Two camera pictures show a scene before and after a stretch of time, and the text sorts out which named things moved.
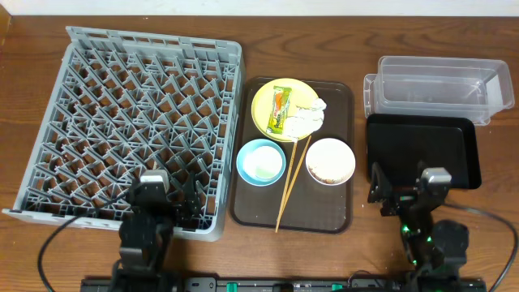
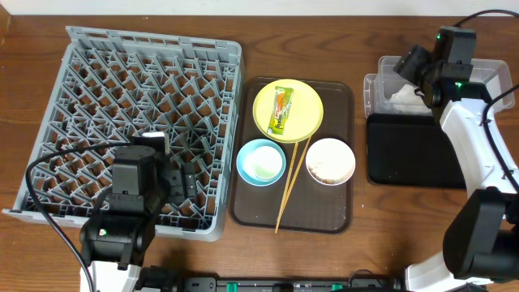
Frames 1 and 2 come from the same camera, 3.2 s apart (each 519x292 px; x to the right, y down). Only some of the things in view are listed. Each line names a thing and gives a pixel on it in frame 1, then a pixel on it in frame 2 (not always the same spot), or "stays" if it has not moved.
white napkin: x=308 y=119 to x=406 y=100
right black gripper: x=400 y=199 to x=422 y=78
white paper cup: x=263 y=161 stays
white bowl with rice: x=330 y=161 stays
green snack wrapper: x=279 y=109 stays
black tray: x=404 y=143 stays
